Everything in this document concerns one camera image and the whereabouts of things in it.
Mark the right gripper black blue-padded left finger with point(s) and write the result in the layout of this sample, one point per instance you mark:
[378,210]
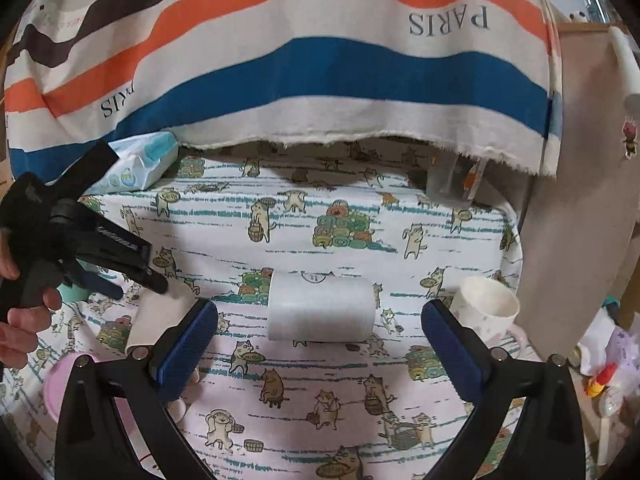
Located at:
[91,439]

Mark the white cup lying sideways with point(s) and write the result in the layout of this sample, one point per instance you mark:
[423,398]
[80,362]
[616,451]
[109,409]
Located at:
[320,307]

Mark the beige plastic cup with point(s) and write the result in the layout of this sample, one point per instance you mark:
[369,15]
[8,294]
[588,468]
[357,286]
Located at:
[158,312]

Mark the red yellow toy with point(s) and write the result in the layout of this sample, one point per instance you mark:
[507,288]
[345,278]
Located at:
[597,383]

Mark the mint green mug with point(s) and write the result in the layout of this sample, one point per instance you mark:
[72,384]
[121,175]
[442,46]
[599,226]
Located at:
[79,285]

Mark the bear sticker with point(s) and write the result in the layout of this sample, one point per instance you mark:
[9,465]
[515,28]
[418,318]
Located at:
[630,135]

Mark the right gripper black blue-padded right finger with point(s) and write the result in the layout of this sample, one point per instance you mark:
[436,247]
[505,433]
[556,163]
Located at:
[548,441]

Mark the baby wipes pack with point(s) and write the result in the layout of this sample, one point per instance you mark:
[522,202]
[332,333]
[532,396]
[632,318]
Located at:
[142,160]

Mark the person's left hand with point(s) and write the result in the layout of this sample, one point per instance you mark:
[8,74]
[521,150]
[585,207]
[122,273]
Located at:
[19,334]

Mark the beige wooden cabinet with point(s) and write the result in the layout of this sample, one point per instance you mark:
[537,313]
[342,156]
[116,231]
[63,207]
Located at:
[578,224]

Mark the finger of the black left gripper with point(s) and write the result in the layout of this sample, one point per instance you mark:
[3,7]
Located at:
[131,260]
[103,286]

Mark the pink white cup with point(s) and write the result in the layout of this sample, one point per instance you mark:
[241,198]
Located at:
[55,382]

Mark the cream pink mug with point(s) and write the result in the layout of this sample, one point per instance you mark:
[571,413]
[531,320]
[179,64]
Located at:
[489,309]

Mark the striped Paris fabric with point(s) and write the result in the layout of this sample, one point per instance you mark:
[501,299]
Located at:
[479,77]

